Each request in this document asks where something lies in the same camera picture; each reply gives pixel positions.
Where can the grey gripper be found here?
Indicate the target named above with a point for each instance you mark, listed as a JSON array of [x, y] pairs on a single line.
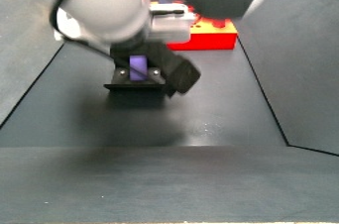
[[171, 21]]

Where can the purple rectangular block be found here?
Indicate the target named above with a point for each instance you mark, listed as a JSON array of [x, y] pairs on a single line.
[[138, 68]]

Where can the red shape-sorter board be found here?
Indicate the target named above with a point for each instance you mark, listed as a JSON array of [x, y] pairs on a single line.
[[210, 35]]

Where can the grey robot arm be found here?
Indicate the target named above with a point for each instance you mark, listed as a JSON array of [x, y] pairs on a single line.
[[133, 29]]

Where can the black curved fixture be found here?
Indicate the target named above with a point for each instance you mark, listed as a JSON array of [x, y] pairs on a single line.
[[121, 78]]

